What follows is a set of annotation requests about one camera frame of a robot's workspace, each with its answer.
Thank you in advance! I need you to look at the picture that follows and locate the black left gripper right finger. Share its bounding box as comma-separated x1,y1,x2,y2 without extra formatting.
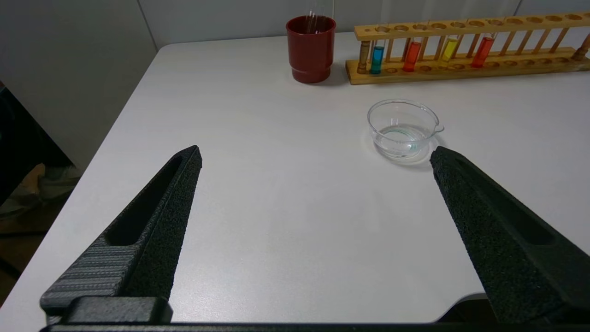
430,146,590,324

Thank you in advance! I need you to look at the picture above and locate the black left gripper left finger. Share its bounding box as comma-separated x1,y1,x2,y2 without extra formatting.
40,145,203,326

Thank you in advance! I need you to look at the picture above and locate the test tube with orange-red pigment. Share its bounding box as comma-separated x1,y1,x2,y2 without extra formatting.
402,23,423,73

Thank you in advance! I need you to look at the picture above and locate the test tube with blue pigment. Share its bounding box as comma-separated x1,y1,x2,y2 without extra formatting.
370,25,386,75

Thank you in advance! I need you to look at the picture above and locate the wooden test tube rack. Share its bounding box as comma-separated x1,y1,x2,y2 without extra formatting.
345,12,590,86

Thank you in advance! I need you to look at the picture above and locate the test tube with red pigment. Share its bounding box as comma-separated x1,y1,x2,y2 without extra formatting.
471,18,496,69

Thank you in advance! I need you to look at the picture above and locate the test tube with yellow pigment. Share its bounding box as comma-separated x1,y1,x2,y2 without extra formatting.
439,21,460,65

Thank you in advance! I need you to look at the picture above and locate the empty clear glass test tube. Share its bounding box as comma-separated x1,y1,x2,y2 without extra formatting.
306,0,325,35

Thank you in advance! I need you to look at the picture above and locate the brown cardboard piece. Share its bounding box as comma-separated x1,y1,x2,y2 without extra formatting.
14,162,81,203

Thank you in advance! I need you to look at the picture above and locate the clear glass dish with spout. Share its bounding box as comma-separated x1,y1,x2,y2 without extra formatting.
367,99,445,162

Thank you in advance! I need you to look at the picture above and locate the black bulky floor equipment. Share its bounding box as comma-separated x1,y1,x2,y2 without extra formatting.
0,83,74,206

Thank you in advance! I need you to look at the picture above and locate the dark red plastic cup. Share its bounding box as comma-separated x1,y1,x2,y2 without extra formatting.
285,15,337,84

